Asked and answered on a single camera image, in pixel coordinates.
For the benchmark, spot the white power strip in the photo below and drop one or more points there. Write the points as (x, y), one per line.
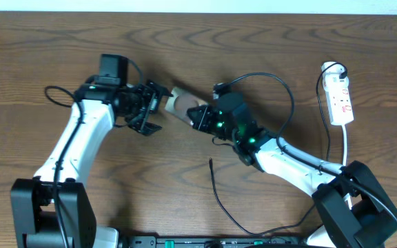
(338, 99)

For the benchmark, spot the white USB charger plug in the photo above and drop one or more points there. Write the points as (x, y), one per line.
(332, 67)

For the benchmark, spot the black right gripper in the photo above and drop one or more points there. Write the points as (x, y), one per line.
(206, 111)

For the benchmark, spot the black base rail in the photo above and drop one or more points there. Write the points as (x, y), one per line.
(182, 242)

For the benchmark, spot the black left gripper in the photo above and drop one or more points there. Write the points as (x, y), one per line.
(154, 92)

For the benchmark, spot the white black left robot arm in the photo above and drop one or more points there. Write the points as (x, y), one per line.
(52, 209)

